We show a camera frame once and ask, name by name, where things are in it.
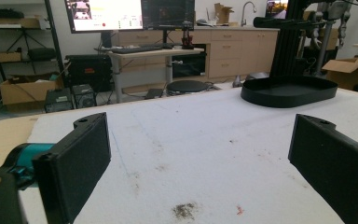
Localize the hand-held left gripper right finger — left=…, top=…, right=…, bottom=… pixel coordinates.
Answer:
left=287, top=113, right=358, bottom=224

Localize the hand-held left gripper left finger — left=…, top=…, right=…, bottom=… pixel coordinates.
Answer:
left=32, top=112, right=112, bottom=224

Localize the black computer unit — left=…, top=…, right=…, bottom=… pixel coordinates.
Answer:
left=72, top=83, right=98, bottom=109
left=44, top=87, right=75, bottom=114

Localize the black oval tray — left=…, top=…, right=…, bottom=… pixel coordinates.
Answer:
left=240, top=75, right=339, bottom=109

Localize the large open cardboard box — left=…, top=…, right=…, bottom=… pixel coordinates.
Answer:
left=0, top=74, right=65, bottom=106

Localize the open printed cardboard box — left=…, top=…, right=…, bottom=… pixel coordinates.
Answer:
left=322, top=49, right=358, bottom=91

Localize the black equipment case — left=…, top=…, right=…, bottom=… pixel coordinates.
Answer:
left=64, top=53, right=114, bottom=92

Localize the flat black floor device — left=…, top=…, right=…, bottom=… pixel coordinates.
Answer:
left=144, top=88, right=165, bottom=101

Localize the grey metal pole stand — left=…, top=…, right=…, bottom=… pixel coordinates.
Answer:
left=313, top=0, right=352, bottom=77

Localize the black bag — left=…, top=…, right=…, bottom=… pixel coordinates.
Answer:
left=27, top=47, right=58, bottom=62

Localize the white felt table mat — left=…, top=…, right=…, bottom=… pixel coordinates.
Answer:
left=18, top=83, right=358, bottom=224

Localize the small cardboard box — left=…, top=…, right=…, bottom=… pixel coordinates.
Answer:
left=0, top=50, right=23, bottom=63

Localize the black keyboard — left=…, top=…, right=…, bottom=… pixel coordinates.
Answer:
left=110, top=44, right=165, bottom=55

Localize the black metal shelf rack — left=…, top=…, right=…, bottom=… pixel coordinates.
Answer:
left=0, top=0, right=65, bottom=105

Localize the round black disc base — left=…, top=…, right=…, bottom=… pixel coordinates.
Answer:
left=166, top=79, right=212, bottom=94

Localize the light wooden standing desk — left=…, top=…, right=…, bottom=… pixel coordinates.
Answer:
left=106, top=46, right=205, bottom=105

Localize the light wooden cabinet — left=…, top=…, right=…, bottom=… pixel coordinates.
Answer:
left=114, top=27, right=280, bottom=83

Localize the long flat cardboard box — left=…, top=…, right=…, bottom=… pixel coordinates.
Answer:
left=0, top=16, right=51, bottom=30

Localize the bright computer monitor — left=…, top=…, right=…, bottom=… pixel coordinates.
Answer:
left=63, top=0, right=145, bottom=34

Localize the small background monitor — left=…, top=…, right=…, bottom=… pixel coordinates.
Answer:
left=265, top=0, right=290, bottom=20

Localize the red and black device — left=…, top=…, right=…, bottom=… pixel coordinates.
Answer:
left=181, top=21, right=196, bottom=50

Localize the metal faucet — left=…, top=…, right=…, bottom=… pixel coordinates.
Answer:
left=240, top=0, right=258, bottom=28

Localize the dark computer monitor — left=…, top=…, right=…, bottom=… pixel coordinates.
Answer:
left=141, top=0, right=197, bottom=32

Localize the torn cardboard box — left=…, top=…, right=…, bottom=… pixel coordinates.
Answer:
left=213, top=2, right=235, bottom=25

